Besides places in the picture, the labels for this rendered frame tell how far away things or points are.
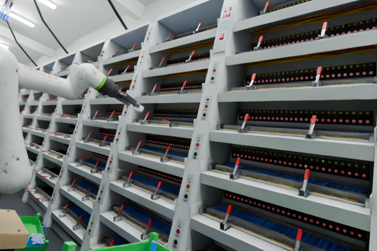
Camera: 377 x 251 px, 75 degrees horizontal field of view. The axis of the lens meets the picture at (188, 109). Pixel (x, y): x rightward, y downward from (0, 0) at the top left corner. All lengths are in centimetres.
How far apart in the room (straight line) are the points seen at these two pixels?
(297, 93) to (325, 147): 22
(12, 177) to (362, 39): 128
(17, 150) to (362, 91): 117
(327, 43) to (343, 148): 38
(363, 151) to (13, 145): 113
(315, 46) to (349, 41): 11
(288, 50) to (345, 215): 61
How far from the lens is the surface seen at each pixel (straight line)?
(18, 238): 116
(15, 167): 108
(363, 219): 86
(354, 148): 88
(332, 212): 88
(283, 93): 101
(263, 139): 98
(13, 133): 106
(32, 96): 433
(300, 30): 137
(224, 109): 121
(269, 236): 101
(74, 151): 229
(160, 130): 137
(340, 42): 103
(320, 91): 96
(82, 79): 133
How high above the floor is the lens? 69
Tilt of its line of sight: 13 degrees up
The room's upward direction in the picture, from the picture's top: 14 degrees clockwise
